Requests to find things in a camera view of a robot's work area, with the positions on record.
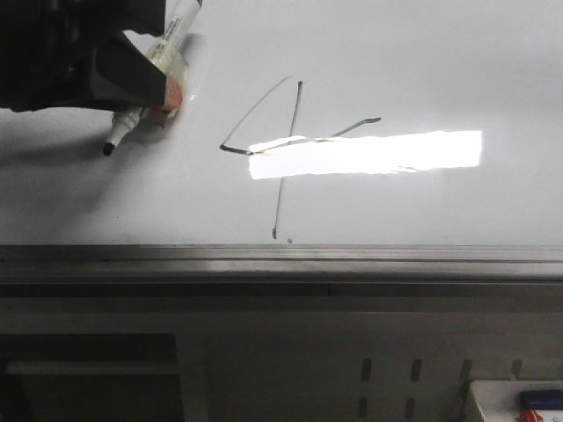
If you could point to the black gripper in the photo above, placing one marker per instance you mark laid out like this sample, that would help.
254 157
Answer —
77 54

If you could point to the red pad with clear tape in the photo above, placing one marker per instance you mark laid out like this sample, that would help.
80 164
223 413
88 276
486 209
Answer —
174 62

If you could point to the white black whiteboard marker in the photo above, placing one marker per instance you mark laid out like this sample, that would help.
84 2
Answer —
126 120

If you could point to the white whiteboard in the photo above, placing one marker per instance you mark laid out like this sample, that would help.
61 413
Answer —
317 122

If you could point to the white pegboard panel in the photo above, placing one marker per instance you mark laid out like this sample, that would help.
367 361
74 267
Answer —
356 366

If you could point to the white bin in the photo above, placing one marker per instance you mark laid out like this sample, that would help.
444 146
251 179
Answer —
489 400

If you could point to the red item in bin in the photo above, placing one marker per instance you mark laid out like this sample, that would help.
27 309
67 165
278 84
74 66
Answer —
532 416

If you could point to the blue item in bin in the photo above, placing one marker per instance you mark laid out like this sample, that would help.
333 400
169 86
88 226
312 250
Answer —
546 399

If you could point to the aluminium whiteboard tray rail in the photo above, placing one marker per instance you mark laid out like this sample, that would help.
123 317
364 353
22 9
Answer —
341 268

